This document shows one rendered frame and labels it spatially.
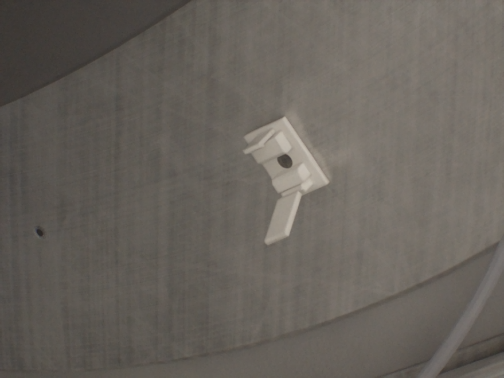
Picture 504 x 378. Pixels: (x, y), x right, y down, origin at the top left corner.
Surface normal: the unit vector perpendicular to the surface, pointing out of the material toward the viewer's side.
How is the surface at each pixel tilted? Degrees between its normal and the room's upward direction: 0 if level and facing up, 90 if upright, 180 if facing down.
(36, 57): 90
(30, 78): 90
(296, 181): 90
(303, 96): 90
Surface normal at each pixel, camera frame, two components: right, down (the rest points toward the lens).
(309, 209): -0.47, 0.50
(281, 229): -0.69, -0.58
